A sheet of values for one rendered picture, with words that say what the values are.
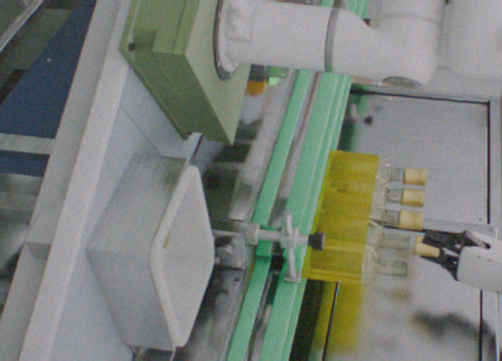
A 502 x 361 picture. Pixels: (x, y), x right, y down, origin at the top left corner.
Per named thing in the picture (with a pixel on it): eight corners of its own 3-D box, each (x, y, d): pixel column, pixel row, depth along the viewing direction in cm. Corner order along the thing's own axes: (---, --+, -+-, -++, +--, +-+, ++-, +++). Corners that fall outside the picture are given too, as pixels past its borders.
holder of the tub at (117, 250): (130, 363, 105) (181, 371, 104) (83, 248, 86) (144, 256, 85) (167, 270, 117) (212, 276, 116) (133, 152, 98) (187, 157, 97)
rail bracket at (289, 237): (249, 280, 117) (323, 290, 116) (239, 214, 106) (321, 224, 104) (254, 266, 120) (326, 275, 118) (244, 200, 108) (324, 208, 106)
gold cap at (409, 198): (401, 203, 134) (424, 206, 134) (403, 185, 135) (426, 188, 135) (401, 208, 138) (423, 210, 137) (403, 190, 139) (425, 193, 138)
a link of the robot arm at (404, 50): (321, 69, 98) (436, 82, 96) (335, -21, 100) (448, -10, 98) (328, 85, 108) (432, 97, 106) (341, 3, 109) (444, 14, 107)
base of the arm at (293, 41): (205, 48, 95) (317, 61, 94) (221, -39, 98) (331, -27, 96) (231, 81, 111) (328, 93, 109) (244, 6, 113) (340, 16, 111)
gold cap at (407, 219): (398, 232, 132) (421, 235, 132) (399, 219, 130) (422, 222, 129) (399, 218, 135) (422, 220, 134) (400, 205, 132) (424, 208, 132)
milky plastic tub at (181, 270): (125, 346, 101) (183, 354, 100) (86, 249, 85) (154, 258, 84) (164, 251, 113) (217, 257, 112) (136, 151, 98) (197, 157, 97)
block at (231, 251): (208, 269, 117) (248, 274, 116) (199, 233, 110) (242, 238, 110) (213, 252, 120) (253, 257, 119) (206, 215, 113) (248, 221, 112)
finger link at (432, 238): (462, 243, 126) (427, 231, 128) (464, 232, 124) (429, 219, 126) (457, 256, 124) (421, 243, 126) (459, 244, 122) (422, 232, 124)
